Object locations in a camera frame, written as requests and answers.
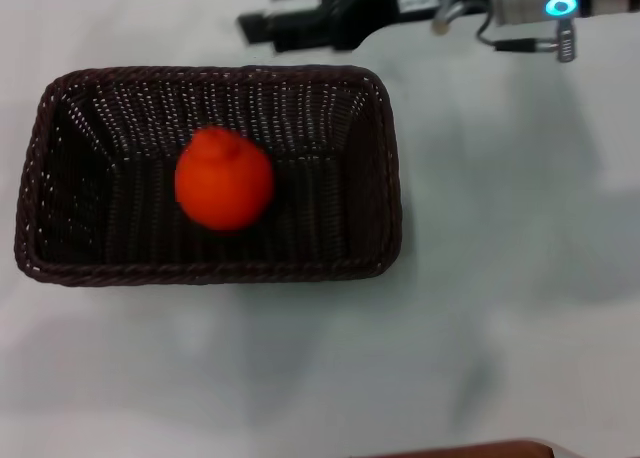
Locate grey cable loop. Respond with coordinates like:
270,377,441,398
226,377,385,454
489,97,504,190
431,0,464,34

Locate black cable with metal plug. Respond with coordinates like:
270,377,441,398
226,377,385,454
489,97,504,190
474,12,577,64

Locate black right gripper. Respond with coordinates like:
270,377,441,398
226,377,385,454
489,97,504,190
238,0,492,53

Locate orange round fruit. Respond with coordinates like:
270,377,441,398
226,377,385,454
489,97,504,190
173,125,275,233

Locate dark brown woven basket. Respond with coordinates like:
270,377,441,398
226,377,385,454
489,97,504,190
13,63,404,288

